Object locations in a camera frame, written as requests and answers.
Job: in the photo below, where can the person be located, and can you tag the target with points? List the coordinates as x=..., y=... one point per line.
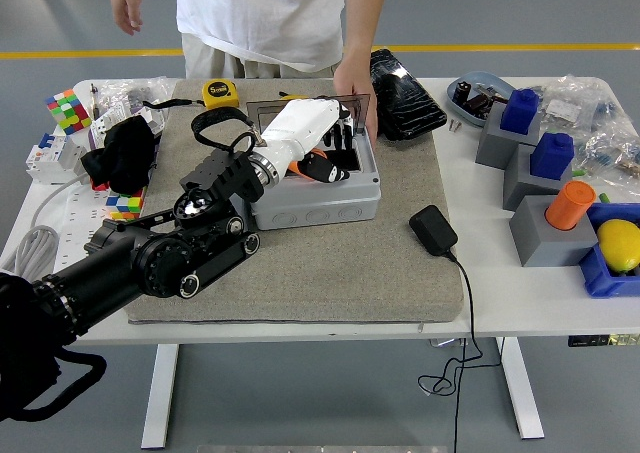
x=260, y=18

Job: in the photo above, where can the slim metal screwdriver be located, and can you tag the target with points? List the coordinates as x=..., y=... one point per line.
x=93, y=100

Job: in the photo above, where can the blue-grey dish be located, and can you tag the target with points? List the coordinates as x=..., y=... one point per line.
x=462, y=109

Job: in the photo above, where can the black power adapter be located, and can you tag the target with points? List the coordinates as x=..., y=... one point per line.
x=432, y=228

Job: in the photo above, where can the shiny black case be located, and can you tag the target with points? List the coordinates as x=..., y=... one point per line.
x=410, y=108

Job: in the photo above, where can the smoky transparent box lid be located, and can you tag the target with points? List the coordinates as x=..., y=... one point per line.
x=361, y=113

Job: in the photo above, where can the clear bag of components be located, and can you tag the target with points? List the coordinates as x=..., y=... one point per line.
x=575, y=100
x=610, y=148

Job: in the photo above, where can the square yellow tape measure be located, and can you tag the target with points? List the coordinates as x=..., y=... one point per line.
x=220, y=95

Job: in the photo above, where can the grey-brown mat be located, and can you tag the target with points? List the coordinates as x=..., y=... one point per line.
x=325, y=273

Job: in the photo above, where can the blue bottle-shaped block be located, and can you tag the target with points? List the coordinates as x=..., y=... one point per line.
x=520, y=110
x=550, y=155

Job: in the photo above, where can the brown electronic components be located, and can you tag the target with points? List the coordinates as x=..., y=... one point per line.
x=475, y=104

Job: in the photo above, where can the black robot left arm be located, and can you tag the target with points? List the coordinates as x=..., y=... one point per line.
x=150, y=258

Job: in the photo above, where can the person's left hand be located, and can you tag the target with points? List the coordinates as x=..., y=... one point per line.
x=355, y=78

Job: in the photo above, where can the white purple small carton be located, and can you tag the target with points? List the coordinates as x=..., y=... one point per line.
x=100, y=128

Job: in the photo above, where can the white circuit breaker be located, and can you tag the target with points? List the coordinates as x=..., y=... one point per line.
x=50, y=160

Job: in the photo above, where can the small colourful puzzle cube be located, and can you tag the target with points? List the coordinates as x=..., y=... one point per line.
x=125, y=207

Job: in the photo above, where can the black table control panel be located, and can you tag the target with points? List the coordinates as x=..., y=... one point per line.
x=600, y=340

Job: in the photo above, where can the white table leg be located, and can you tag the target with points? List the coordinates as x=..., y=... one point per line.
x=522, y=393
x=160, y=398

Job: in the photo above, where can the black cloth glove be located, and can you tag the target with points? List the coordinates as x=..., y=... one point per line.
x=120, y=153

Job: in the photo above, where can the person's right hand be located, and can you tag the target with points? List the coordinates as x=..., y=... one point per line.
x=127, y=5

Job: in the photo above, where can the clear plastic bag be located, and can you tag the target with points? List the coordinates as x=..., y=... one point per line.
x=150, y=90

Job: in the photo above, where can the yellow lemon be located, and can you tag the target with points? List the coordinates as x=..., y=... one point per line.
x=620, y=245

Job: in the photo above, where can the white power strip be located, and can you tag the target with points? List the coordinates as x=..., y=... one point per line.
x=75, y=223

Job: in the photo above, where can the grey holder block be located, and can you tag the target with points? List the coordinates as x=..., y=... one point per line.
x=492, y=148
x=520, y=183
x=545, y=243

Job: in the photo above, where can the large colourful puzzle cube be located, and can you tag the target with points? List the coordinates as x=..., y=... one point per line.
x=67, y=110

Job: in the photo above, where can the blue plastic bin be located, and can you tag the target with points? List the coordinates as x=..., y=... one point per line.
x=597, y=278

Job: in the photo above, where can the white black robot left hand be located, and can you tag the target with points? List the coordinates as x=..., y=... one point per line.
x=300, y=123

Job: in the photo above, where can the black capacitor in dish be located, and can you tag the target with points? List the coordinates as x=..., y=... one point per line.
x=462, y=92

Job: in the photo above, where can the grey electrical junction box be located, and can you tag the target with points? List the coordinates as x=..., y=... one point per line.
x=320, y=208

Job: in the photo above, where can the person's left forearm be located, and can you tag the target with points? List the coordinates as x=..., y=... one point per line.
x=365, y=13

